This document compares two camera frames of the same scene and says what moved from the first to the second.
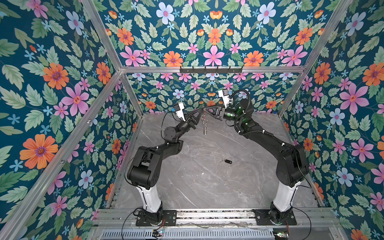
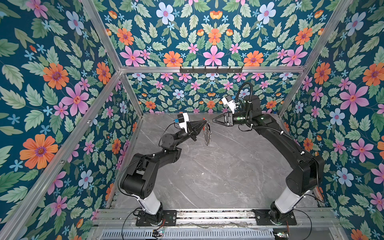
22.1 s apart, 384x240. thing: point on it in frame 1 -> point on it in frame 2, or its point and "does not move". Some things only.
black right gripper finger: x=212 y=110 -> x=220 y=118
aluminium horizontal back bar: x=213 y=70 does not move
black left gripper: x=191 y=121 -> x=190 y=128
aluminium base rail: x=107 y=218 does not move
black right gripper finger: x=216 y=116 -> x=220 y=121
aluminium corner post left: x=92 y=11 does not move
